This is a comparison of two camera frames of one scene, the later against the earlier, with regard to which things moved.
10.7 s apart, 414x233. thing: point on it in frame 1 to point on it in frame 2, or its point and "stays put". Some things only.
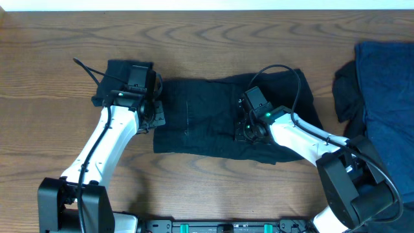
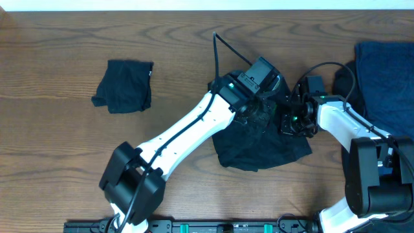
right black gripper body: [244, 131] to [294, 125]
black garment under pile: [347, 99] stays put
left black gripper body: [156, 116] to [262, 111]
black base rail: [169, 226] stays put
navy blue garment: [387, 79] stays put
